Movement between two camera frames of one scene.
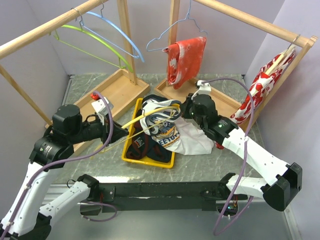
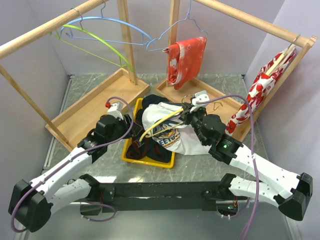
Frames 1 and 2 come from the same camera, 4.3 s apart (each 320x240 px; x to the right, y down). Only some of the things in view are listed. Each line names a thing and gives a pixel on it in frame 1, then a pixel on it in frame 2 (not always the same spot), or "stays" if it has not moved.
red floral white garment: [267, 76] stays
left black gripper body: [103, 130] → [122, 128]
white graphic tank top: [163, 120] stays
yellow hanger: [173, 112] → [143, 136]
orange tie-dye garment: [184, 58] stays
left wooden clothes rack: [121, 89] stays
